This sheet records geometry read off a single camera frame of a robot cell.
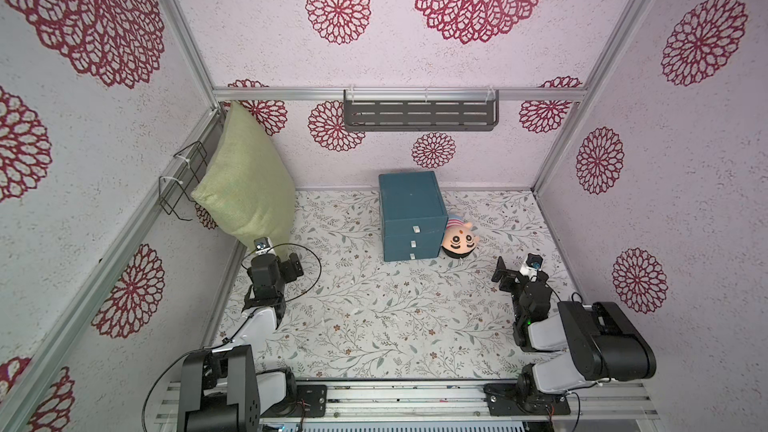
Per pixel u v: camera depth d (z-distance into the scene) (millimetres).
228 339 473
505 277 816
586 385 514
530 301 760
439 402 754
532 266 755
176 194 754
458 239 955
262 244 761
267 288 671
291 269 807
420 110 934
